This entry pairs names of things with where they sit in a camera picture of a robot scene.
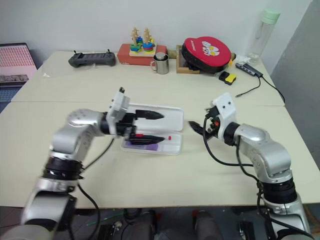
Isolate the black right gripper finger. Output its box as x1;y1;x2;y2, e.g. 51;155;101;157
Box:
188;120;207;132
190;124;210;138

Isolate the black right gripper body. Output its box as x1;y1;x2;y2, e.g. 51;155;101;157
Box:
203;105;221;139

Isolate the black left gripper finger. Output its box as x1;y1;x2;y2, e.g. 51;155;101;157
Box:
135;109;166;122
129;134;166;146

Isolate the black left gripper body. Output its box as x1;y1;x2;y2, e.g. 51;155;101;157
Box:
115;111;138;141

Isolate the red marker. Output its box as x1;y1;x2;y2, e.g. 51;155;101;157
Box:
134;133;173;141

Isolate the purple marker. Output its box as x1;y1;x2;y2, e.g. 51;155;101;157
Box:
124;140;161;152

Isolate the white plastic pencil case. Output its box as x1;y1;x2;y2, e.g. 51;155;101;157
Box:
120;102;185;157

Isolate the yellow and black small device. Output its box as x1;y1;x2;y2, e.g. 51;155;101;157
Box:
218;70;237;86

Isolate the stainless steel mug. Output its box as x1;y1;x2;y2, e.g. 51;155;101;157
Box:
149;52;170;75

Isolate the red cardboard box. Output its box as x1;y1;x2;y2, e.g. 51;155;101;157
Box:
117;43;168;67

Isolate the grey usb hub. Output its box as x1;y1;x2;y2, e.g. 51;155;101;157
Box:
234;62;264;78

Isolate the black handheld remote controller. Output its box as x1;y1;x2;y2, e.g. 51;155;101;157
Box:
68;49;117;69

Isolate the red and black round pad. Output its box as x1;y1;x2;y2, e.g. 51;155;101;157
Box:
180;35;233;75

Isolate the dark rounded shape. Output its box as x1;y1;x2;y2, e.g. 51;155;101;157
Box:
191;209;225;240
139;209;162;240

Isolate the clear bottle with green lid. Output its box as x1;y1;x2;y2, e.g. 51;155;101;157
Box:
249;7;281;66

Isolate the pink screen monitor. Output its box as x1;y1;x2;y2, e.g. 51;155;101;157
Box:
0;42;39;89

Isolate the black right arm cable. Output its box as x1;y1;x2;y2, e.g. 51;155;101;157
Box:
202;115;276;240

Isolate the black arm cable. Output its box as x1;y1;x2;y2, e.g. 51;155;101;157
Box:
74;137;116;240
202;115;276;240

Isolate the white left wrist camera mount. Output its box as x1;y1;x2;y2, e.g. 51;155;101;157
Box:
106;87;131;138

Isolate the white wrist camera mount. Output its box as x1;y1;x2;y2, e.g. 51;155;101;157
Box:
211;92;237;140
106;87;131;138

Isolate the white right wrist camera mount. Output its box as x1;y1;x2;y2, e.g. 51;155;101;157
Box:
211;92;237;140

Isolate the wooden frame box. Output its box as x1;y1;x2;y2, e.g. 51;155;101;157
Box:
175;44;201;75

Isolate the wooden ring stacking toy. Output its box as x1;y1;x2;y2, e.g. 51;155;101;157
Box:
128;26;157;58

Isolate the black usb hub cable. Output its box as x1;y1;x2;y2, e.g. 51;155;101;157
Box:
235;74;286;104

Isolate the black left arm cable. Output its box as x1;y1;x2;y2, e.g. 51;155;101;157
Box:
74;137;116;240

